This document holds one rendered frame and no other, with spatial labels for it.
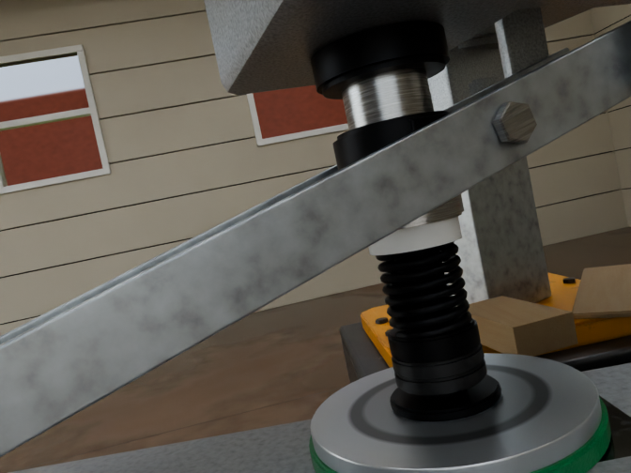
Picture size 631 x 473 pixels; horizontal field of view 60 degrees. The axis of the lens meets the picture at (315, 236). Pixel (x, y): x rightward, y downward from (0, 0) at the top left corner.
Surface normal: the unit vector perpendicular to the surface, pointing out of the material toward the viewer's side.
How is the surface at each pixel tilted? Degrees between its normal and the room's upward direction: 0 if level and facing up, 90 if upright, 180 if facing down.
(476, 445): 0
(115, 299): 90
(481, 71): 90
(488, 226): 90
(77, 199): 90
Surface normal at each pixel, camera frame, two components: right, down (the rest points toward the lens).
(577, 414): -0.20, -0.98
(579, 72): 0.31, -0.01
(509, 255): 0.54, -0.07
